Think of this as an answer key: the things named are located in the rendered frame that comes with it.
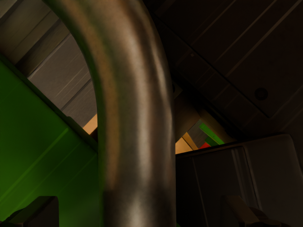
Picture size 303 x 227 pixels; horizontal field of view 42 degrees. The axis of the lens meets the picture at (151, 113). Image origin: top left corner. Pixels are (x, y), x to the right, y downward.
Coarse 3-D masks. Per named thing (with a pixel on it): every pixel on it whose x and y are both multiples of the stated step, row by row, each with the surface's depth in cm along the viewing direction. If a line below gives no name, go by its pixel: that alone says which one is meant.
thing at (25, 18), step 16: (0, 0) 19; (16, 0) 19; (32, 0) 19; (0, 16) 19; (16, 16) 19; (32, 16) 19; (48, 16) 19; (0, 32) 19; (16, 32) 19; (32, 32) 19; (48, 32) 19; (64, 32) 19; (0, 48) 19; (16, 48) 19; (32, 48) 19; (48, 48) 19; (16, 64) 19; (32, 64) 19
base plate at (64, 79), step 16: (64, 48) 59; (48, 64) 59; (64, 64) 62; (80, 64) 66; (32, 80) 59; (48, 80) 62; (64, 80) 66; (80, 80) 70; (48, 96) 66; (64, 96) 70; (80, 96) 75; (64, 112) 75; (80, 112) 81; (96, 112) 88
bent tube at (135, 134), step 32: (64, 0) 14; (96, 0) 14; (128, 0) 14; (96, 32) 14; (128, 32) 14; (96, 64) 14; (128, 64) 14; (160, 64) 14; (96, 96) 15; (128, 96) 14; (160, 96) 14; (128, 128) 14; (160, 128) 14; (128, 160) 14; (160, 160) 14; (128, 192) 14; (160, 192) 14; (128, 224) 14; (160, 224) 14
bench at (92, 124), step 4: (96, 116) 96; (92, 120) 96; (96, 120) 98; (88, 124) 96; (92, 124) 98; (96, 124) 100; (84, 128) 96; (88, 128) 98; (92, 128) 100; (88, 132) 100
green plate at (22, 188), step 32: (0, 64) 17; (0, 96) 17; (32, 96) 17; (0, 128) 18; (32, 128) 18; (64, 128) 17; (0, 160) 18; (32, 160) 18; (64, 160) 18; (96, 160) 18; (0, 192) 18; (32, 192) 18; (64, 192) 18; (96, 192) 18; (64, 224) 18; (96, 224) 18
